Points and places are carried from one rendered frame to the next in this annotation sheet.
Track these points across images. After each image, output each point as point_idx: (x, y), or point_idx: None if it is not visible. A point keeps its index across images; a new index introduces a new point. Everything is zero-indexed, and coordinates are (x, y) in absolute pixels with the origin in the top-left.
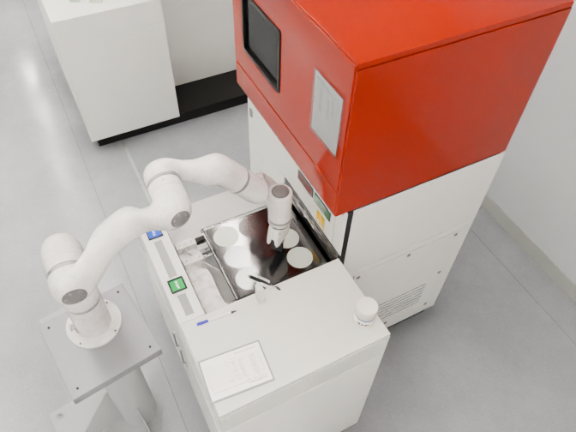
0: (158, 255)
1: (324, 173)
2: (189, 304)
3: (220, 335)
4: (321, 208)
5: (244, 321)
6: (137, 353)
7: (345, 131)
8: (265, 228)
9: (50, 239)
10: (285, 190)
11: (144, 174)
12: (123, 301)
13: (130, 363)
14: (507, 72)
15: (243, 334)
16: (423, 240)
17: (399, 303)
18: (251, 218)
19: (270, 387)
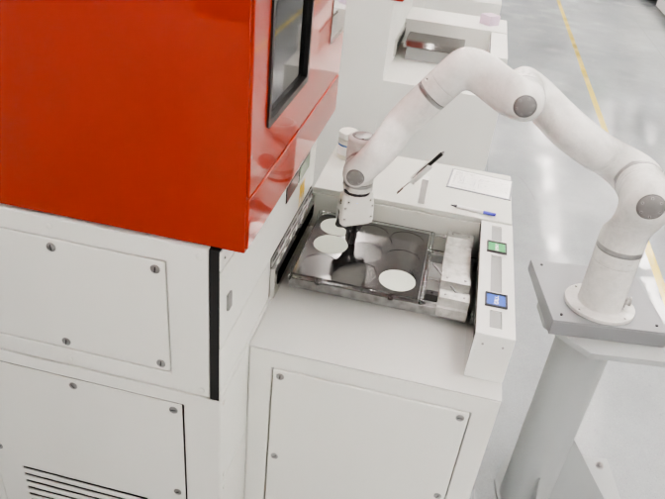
0: (504, 279)
1: (333, 75)
2: (493, 233)
3: (477, 202)
4: (304, 171)
5: (448, 198)
6: (556, 266)
7: None
8: (343, 262)
9: (662, 181)
10: (357, 133)
11: (544, 94)
12: (557, 305)
13: (566, 264)
14: None
15: (456, 194)
16: None
17: None
18: (347, 279)
19: (459, 168)
